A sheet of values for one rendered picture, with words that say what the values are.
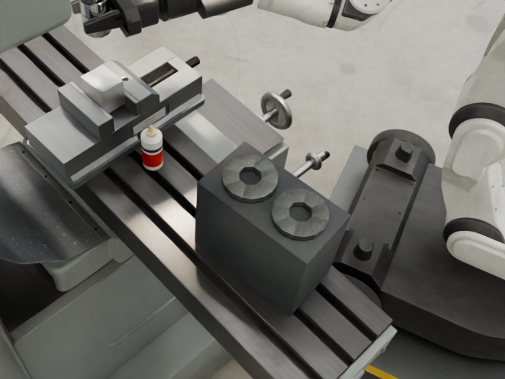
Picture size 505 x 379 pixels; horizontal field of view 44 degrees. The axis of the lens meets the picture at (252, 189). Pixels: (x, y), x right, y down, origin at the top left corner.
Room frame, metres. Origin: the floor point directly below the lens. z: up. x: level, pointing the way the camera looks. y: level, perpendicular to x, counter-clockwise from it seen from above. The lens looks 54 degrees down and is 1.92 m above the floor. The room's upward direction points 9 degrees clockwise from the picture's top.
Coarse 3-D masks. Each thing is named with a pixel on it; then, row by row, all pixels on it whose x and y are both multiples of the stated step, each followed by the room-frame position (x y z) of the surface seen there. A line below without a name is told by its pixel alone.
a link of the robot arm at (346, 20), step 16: (288, 0) 0.91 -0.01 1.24; (304, 0) 0.92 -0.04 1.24; (320, 0) 0.92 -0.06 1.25; (336, 0) 0.93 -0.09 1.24; (288, 16) 0.92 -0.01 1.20; (304, 16) 0.91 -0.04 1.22; (320, 16) 0.91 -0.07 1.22; (336, 16) 0.91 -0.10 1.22; (352, 16) 0.90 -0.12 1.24; (368, 16) 0.90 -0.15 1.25
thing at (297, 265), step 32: (224, 160) 0.63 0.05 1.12; (256, 160) 0.63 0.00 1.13; (224, 192) 0.57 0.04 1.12; (256, 192) 0.57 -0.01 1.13; (288, 192) 0.58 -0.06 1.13; (224, 224) 0.55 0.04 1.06; (256, 224) 0.52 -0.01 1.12; (288, 224) 0.52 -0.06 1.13; (320, 224) 0.53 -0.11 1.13; (224, 256) 0.54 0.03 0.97; (256, 256) 0.51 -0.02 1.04; (288, 256) 0.48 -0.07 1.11; (320, 256) 0.50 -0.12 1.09; (256, 288) 0.50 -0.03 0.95; (288, 288) 0.48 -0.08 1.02
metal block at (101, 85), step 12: (96, 72) 0.82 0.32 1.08; (108, 72) 0.83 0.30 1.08; (84, 84) 0.80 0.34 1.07; (96, 84) 0.79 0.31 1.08; (108, 84) 0.80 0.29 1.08; (120, 84) 0.81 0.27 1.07; (96, 96) 0.78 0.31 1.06; (108, 96) 0.78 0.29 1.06; (120, 96) 0.81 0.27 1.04; (108, 108) 0.78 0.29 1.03
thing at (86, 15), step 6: (108, 6) 0.80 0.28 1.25; (84, 12) 0.78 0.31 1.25; (90, 12) 0.78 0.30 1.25; (96, 12) 0.78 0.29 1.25; (102, 12) 0.79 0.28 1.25; (84, 18) 0.79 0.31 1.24; (90, 18) 0.78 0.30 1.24; (108, 30) 0.80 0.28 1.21; (90, 36) 0.78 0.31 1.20; (96, 36) 0.78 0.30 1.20; (102, 36) 0.79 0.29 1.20
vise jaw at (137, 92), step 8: (104, 64) 0.88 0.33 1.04; (112, 64) 0.89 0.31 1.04; (120, 64) 0.90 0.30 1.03; (120, 72) 0.87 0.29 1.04; (128, 72) 0.88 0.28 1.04; (128, 80) 0.85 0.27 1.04; (136, 80) 0.85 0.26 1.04; (128, 88) 0.83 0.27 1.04; (136, 88) 0.83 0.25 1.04; (144, 88) 0.84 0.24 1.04; (128, 96) 0.81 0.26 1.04; (136, 96) 0.81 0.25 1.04; (144, 96) 0.82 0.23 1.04; (152, 96) 0.83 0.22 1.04; (128, 104) 0.81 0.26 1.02; (136, 104) 0.80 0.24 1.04; (144, 104) 0.81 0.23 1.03; (152, 104) 0.83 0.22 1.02; (136, 112) 0.80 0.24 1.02
